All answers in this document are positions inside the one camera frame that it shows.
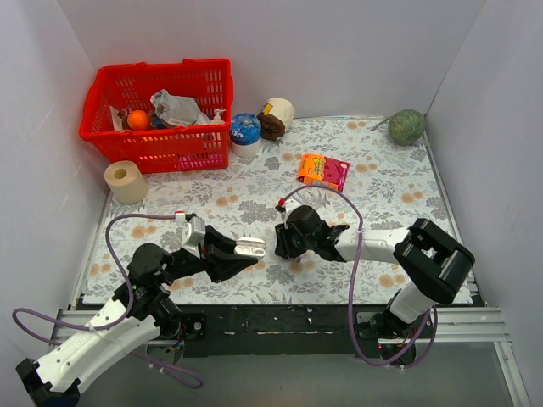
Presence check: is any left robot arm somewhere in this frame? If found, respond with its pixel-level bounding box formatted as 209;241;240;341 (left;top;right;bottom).
16;226;266;406

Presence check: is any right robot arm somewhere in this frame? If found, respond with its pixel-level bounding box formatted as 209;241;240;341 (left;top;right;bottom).
275;199;475;371

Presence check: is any orange pink sponge box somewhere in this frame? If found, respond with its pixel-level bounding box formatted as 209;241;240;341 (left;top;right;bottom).
296;153;350;192

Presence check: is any floral table mat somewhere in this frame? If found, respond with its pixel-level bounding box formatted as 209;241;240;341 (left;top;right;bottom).
80;117;455;306

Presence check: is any beige paper roll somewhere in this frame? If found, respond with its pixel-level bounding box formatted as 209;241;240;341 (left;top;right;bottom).
104;160;148;204

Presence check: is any blue white cup container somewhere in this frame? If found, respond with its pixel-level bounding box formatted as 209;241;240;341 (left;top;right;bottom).
229;113;262;157

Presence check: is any white pump bottle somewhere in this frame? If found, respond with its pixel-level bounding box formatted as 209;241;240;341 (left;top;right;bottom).
210;109;226;125

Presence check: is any brown white plush toy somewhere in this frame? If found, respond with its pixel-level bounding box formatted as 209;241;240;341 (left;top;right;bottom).
257;98;295;141

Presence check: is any grey crumpled bag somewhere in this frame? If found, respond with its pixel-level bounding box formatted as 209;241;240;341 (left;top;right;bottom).
150;89;200;128

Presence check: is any orange fruit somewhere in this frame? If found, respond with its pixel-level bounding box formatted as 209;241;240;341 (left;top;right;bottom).
126;110;150;131

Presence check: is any green melon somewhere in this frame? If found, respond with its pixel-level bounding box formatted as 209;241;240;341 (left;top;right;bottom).
371;109;426;146

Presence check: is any red plastic shopping basket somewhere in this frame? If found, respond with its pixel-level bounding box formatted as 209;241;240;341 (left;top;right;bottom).
79;59;234;174

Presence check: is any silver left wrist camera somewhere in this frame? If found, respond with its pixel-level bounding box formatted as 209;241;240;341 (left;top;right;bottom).
181;215;206;259

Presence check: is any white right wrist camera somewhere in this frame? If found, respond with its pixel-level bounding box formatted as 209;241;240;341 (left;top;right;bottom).
282;198;301;221

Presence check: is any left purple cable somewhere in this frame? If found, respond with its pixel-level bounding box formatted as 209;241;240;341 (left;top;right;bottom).
11;211;204;390

